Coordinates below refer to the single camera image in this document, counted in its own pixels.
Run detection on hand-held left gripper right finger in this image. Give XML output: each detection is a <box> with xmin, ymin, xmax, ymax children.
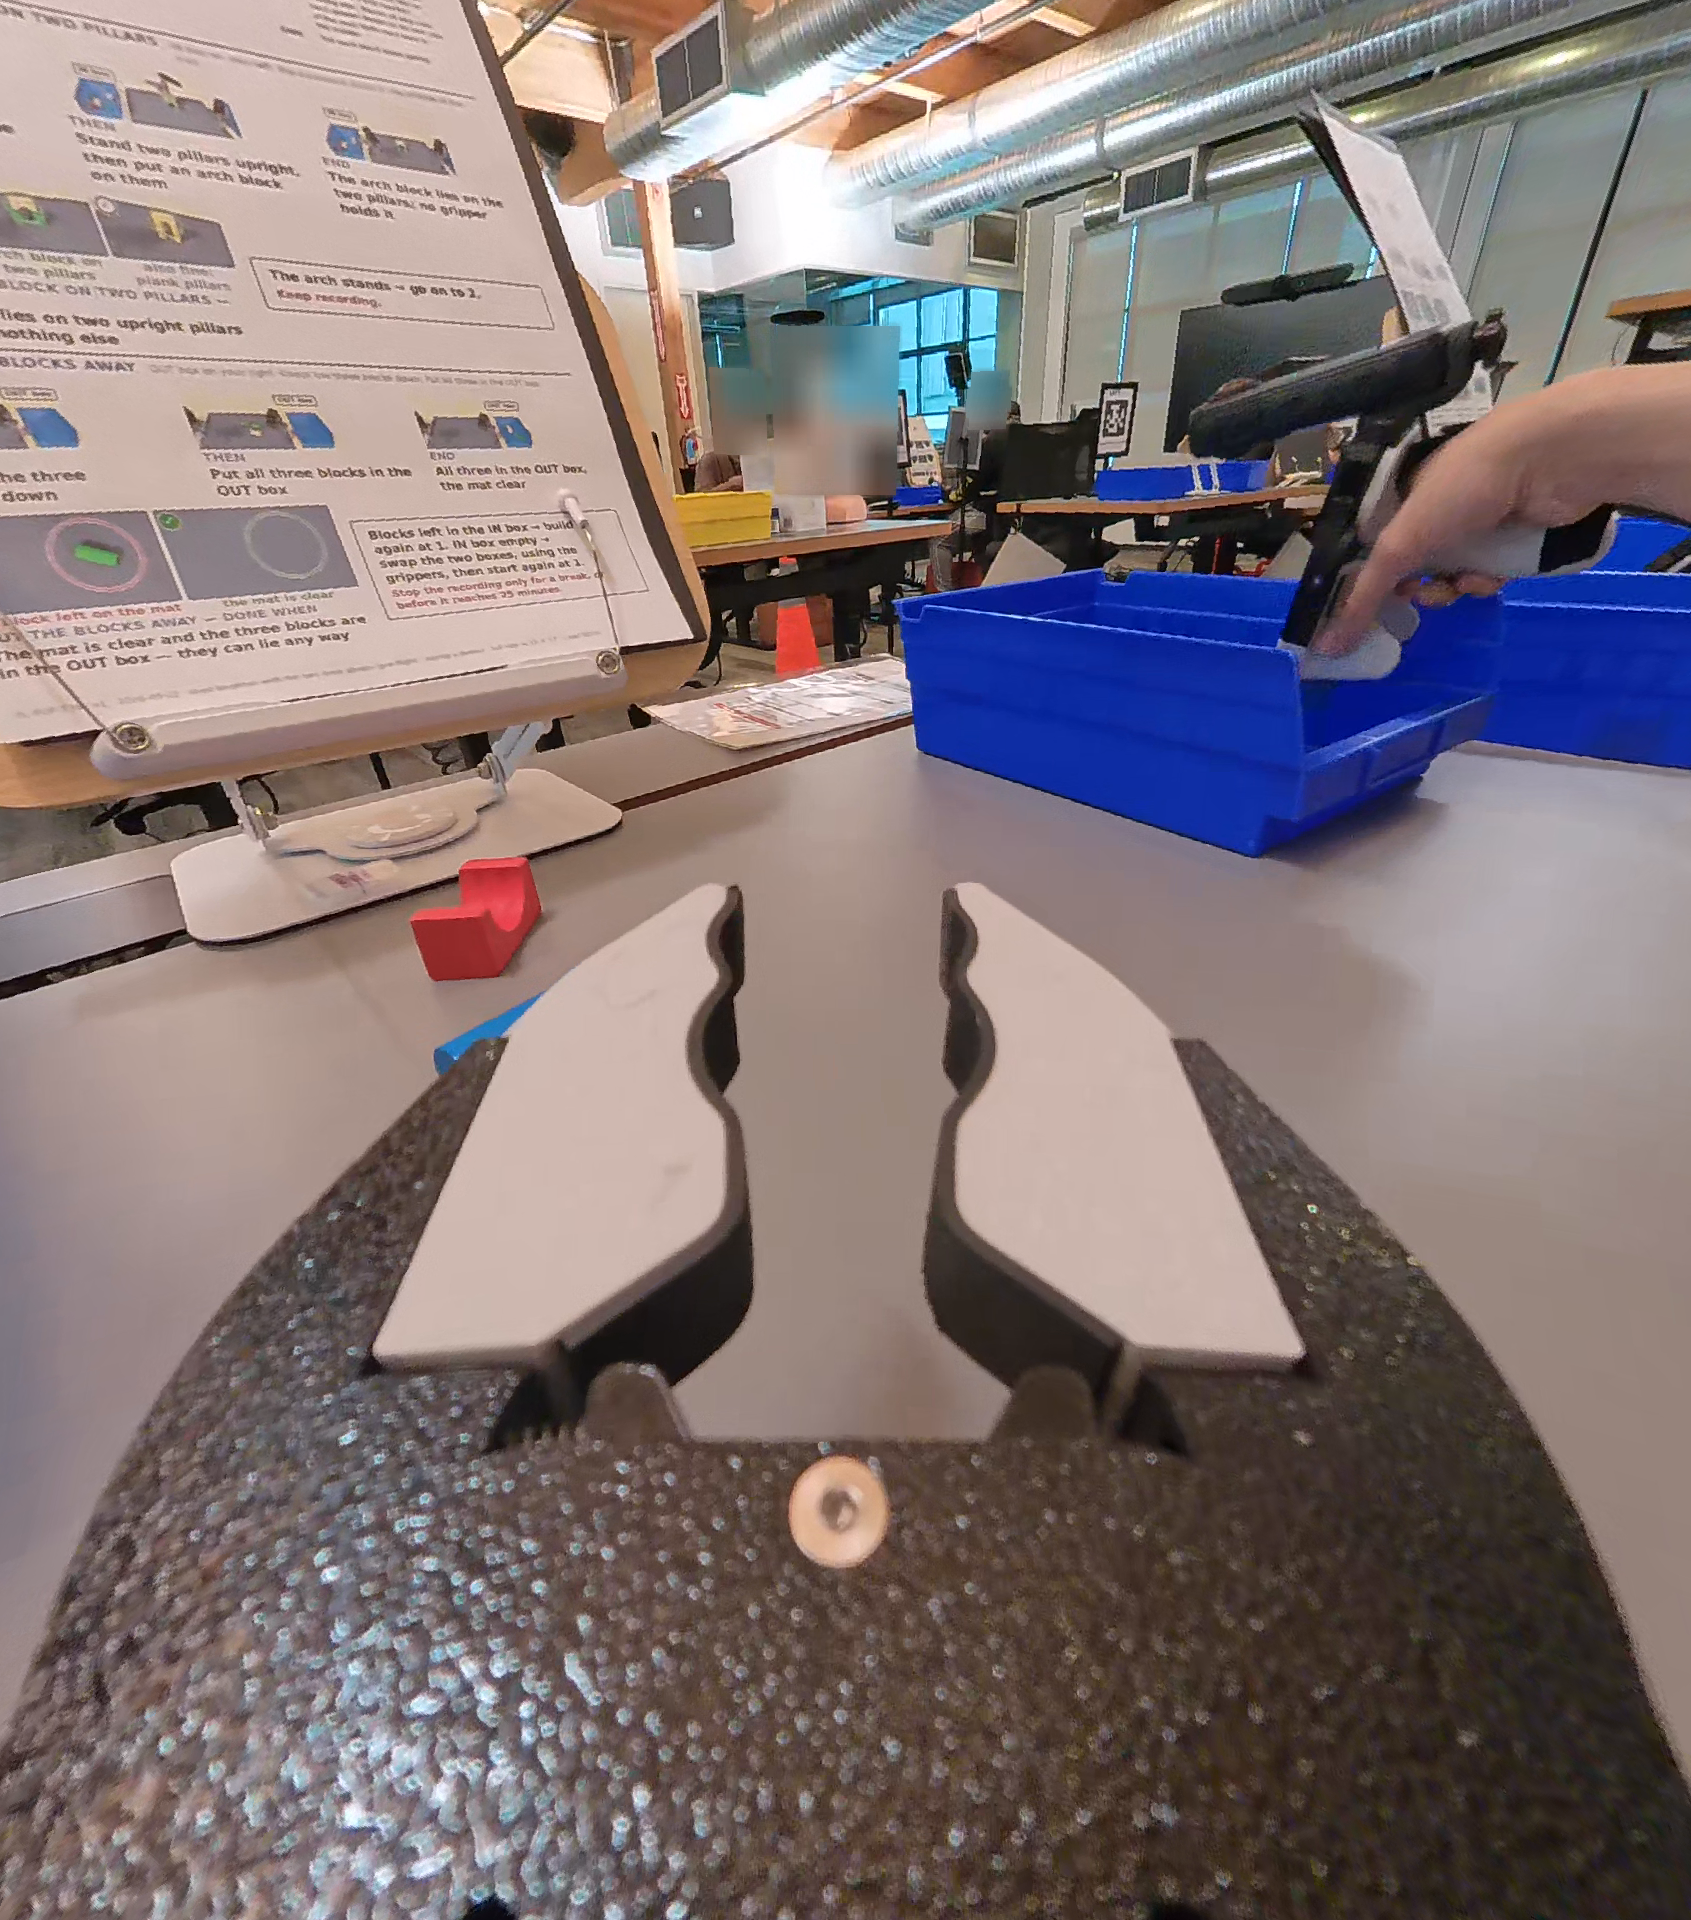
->
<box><xmin>924</xmin><ymin>882</ymin><xmax>1308</xmax><ymax>1391</ymax></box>

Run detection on long blue plastic bin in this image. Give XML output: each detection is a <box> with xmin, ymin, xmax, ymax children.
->
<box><xmin>1094</xmin><ymin>456</ymin><xmax>1272</xmax><ymax>504</ymax></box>

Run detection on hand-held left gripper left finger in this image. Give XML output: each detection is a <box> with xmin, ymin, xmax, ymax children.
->
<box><xmin>373</xmin><ymin>882</ymin><xmax>758</xmax><ymax>1391</ymax></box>

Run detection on black wall screen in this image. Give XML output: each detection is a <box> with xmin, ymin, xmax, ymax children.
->
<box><xmin>1168</xmin><ymin>275</ymin><xmax>1402</xmax><ymax>453</ymax></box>

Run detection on blue cylinder block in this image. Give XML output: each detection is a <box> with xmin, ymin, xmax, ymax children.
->
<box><xmin>433</xmin><ymin>990</ymin><xmax>548</xmax><ymax>1076</ymax></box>

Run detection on person's right hand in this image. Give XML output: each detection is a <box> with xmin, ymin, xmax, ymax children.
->
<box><xmin>1332</xmin><ymin>366</ymin><xmax>1691</xmax><ymax>663</ymax></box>

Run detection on red arch block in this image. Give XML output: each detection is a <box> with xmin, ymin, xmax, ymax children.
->
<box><xmin>411</xmin><ymin>856</ymin><xmax>548</xmax><ymax>984</ymax></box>

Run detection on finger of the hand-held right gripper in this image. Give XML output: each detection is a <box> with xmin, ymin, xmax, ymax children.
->
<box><xmin>1284</xmin><ymin>618</ymin><xmax>1406</xmax><ymax>688</ymax></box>

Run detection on silver ventilation duct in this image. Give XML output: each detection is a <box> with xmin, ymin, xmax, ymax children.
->
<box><xmin>822</xmin><ymin>0</ymin><xmax>1691</xmax><ymax>243</ymax></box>

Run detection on white board stand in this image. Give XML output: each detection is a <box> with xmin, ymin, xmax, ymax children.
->
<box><xmin>171</xmin><ymin>720</ymin><xmax>626</xmax><ymax>949</ymax></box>

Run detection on clear paper sleeve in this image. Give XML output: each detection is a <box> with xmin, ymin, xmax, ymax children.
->
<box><xmin>642</xmin><ymin>667</ymin><xmax>918</xmax><ymax>753</ymax></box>

